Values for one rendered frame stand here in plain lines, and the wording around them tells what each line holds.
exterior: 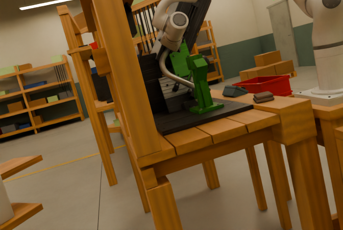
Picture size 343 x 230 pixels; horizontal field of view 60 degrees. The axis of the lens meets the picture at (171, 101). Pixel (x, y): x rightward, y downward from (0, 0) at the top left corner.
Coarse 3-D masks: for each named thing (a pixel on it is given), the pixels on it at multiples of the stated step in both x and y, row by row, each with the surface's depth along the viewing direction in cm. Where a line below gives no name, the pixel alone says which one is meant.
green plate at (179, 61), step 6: (180, 48) 168; (186, 48) 168; (168, 54) 167; (174, 54) 167; (180, 54) 167; (186, 54) 168; (174, 60) 166; (180, 60) 166; (174, 66) 165; (180, 66) 166; (186, 66) 166; (174, 72) 172; (180, 72) 165; (186, 72) 166
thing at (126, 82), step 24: (96, 0) 94; (120, 0) 96; (96, 24) 132; (120, 24) 96; (120, 48) 97; (120, 72) 97; (120, 96) 98; (144, 96) 100; (144, 120) 100; (144, 144) 101
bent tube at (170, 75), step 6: (168, 48) 158; (162, 54) 157; (162, 60) 156; (162, 66) 156; (162, 72) 157; (168, 72) 156; (174, 78) 156; (180, 78) 156; (186, 84) 156; (192, 84) 157
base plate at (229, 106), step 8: (224, 104) 147; (232, 104) 142; (240, 104) 137; (248, 104) 133; (160, 112) 172; (176, 112) 159; (184, 112) 153; (192, 112) 147; (208, 112) 137; (216, 112) 133; (224, 112) 129; (232, 112) 129; (240, 112) 130; (160, 120) 147; (168, 120) 142; (176, 120) 137; (184, 120) 133; (192, 120) 129; (200, 120) 126; (208, 120) 126; (160, 128) 130; (168, 128) 126; (176, 128) 124; (184, 128) 124
